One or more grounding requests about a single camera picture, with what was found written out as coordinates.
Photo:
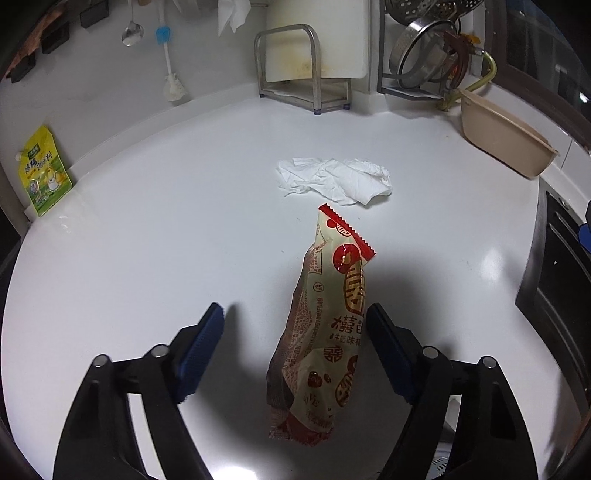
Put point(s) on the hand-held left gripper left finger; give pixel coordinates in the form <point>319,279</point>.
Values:
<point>201,350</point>

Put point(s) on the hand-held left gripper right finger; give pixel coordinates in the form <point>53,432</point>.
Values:
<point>392,355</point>

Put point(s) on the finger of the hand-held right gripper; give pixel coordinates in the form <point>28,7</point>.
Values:
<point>585,230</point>

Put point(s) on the red cream snack wrapper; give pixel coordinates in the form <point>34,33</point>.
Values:
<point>323,332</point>

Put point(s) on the black built-in appliance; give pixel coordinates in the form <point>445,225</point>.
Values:
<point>554,277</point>

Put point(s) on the white slotted plastic object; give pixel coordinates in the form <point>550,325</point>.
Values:
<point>443,466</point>

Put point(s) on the beige plastic basin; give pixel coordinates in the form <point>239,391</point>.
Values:
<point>498,129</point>

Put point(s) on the crumpled white tissue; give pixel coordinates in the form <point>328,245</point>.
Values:
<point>351,182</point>

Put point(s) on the dark glass window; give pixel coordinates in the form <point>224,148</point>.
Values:
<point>540,46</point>

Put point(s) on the brown red kitchen tool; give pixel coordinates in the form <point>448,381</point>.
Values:
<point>459,46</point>

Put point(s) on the stainless steel pots on rack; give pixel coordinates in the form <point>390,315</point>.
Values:
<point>406,93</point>

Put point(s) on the green yellow seasoning pouch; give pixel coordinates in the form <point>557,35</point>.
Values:
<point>44,175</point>

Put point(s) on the stainless steel bowl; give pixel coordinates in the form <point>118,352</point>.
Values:
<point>415,50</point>

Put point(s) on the perforated metal steamer basket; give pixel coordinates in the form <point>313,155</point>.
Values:
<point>415,9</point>

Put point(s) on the metal cutting board rack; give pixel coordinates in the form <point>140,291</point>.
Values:
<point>315,69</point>

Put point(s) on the blue and white brush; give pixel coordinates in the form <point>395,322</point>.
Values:
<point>164,37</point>

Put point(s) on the white cutting board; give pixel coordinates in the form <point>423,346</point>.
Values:
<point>332,37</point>

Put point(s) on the metal spoon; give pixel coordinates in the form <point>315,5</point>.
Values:
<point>132,34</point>

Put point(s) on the hanging white paper towel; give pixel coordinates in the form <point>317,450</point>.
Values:
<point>231,16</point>

